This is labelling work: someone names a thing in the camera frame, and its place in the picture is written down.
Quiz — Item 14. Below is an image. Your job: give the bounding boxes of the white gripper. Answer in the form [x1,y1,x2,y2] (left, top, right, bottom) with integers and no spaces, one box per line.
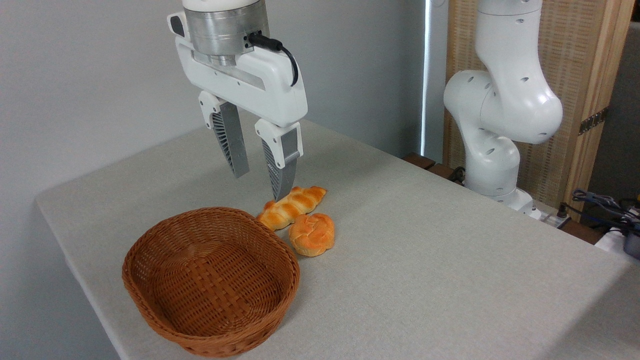
[167,12,309,202]

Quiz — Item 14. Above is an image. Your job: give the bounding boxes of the round knotted bread roll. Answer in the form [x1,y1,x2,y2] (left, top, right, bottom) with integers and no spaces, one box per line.
[288,213,336,258]

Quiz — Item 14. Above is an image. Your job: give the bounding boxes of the long braided bread loaf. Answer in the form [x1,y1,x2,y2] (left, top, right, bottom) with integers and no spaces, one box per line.
[257,185,328,232]

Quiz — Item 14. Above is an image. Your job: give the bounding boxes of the brown wicker basket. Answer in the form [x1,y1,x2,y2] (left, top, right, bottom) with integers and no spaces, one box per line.
[122,206,301,358]

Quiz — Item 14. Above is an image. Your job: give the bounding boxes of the grey table cloth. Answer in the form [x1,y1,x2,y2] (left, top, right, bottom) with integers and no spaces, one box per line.
[35,107,640,360]

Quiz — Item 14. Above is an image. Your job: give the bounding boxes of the white power strip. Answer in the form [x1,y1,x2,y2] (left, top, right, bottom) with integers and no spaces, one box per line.
[529,206,572,229]

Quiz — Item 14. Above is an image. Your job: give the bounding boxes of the metal screen hinge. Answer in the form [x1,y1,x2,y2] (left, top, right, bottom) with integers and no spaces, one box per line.
[578,106,610,136]

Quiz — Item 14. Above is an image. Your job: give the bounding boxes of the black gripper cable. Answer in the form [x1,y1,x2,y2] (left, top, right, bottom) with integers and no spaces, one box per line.
[248,31,300,87]

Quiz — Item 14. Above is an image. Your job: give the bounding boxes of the bundle of dark cables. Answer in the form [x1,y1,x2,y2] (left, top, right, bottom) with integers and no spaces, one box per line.
[571,188,640,232]

